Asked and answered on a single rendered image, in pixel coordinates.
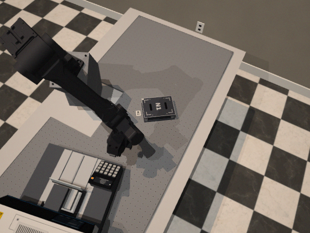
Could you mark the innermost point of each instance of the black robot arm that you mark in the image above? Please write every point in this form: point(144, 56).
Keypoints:
point(42, 58)

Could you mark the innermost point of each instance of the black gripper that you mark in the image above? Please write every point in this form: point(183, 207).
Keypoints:
point(123, 148)

